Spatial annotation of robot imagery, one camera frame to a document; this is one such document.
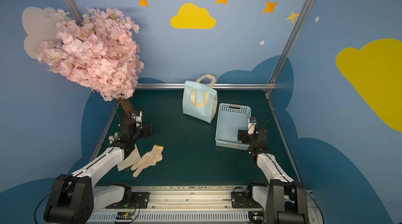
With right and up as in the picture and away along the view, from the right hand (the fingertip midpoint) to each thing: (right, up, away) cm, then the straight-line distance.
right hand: (250, 128), depth 90 cm
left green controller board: (-64, -38, -18) cm, 77 cm away
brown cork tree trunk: (-75, +13, +6) cm, 77 cm away
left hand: (-62, +4, -1) cm, 62 cm away
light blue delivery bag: (-30, +18, +5) cm, 35 cm away
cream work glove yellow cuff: (-58, -17, -4) cm, 60 cm away
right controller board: (-2, -40, -17) cm, 43 cm away
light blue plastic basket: (-8, +5, +18) cm, 20 cm away
